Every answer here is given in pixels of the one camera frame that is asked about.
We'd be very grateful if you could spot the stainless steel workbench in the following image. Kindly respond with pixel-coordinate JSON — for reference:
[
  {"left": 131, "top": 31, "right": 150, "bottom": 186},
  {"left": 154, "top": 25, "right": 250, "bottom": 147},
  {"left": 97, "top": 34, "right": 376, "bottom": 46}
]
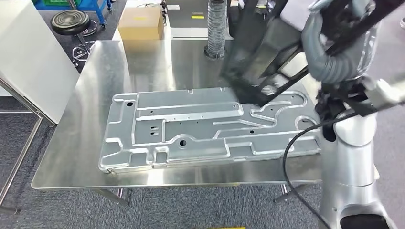
[{"left": 31, "top": 39, "right": 327, "bottom": 208}]

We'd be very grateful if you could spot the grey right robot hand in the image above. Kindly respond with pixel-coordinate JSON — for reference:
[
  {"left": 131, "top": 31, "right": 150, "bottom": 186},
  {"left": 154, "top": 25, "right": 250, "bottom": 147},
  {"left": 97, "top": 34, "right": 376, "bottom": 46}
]
[{"left": 300, "top": 0, "right": 381, "bottom": 80}]

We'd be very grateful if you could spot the white cabinet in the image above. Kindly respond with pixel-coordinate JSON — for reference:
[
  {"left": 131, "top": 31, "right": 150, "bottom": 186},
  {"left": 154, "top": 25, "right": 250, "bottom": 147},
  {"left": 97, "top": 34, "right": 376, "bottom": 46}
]
[{"left": 0, "top": 0, "right": 81, "bottom": 125}]

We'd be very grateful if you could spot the black camera cable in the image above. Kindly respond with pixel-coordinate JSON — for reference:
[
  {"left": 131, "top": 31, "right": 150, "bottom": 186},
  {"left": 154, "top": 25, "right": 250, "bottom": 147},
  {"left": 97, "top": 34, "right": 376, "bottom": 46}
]
[{"left": 282, "top": 113, "right": 359, "bottom": 229}]

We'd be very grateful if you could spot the black plastic plate bracket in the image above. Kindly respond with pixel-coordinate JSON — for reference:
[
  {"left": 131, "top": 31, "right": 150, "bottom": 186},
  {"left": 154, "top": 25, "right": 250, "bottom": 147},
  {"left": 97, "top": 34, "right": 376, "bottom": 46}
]
[{"left": 220, "top": 0, "right": 405, "bottom": 107}]

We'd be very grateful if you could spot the steel frame table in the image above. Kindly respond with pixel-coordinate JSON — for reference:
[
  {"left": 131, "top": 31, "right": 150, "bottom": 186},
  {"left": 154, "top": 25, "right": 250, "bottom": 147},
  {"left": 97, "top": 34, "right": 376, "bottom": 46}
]
[{"left": 0, "top": 75, "right": 58, "bottom": 216}]

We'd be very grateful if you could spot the blue metal cart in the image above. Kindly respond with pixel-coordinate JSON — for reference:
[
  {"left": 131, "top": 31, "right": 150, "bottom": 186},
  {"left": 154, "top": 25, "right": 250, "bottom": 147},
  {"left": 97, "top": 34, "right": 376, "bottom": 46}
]
[{"left": 32, "top": 0, "right": 113, "bottom": 28}]

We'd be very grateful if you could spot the green plastic crate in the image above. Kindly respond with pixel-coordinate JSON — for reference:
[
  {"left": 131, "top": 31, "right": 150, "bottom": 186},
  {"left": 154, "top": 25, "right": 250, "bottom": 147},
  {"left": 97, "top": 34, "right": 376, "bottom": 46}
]
[{"left": 42, "top": 0, "right": 72, "bottom": 7}]

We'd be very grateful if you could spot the white table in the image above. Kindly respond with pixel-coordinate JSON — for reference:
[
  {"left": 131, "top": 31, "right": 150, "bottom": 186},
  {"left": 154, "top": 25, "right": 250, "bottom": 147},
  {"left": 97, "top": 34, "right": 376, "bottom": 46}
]
[{"left": 112, "top": 0, "right": 237, "bottom": 42}]

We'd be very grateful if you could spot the black round stool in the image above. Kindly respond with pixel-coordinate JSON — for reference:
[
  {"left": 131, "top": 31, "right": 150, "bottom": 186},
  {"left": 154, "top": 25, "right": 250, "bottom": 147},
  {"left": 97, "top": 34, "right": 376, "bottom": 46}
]
[{"left": 50, "top": 9, "right": 99, "bottom": 68}]

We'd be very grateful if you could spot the grey flexible duct hose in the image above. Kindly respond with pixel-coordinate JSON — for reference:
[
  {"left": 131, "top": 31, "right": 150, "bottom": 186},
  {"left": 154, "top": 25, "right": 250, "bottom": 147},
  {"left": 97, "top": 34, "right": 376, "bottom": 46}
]
[{"left": 203, "top": 0, "right": 229, "bottom": 60}]

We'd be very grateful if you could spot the stamped grey metal panel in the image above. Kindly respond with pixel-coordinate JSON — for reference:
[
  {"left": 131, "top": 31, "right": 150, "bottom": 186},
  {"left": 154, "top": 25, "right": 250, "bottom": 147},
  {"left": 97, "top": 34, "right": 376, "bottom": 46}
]
[{"left": 97, "top": 86, "right": 322, "bottom": 174}]

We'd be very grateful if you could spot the brown cardboard box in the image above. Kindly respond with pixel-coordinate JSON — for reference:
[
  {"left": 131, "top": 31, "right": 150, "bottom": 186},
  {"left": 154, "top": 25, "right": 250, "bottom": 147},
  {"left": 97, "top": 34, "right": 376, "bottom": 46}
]
[{"left": 117, "top": 6, "right": 165, "bottom": 42}]

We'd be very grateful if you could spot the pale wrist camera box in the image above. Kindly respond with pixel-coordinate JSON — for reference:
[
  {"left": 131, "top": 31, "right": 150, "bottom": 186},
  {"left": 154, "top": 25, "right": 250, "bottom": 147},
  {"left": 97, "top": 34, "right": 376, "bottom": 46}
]
[{"left": 363, "top": 73, "right": 405, "bottom": 110}]

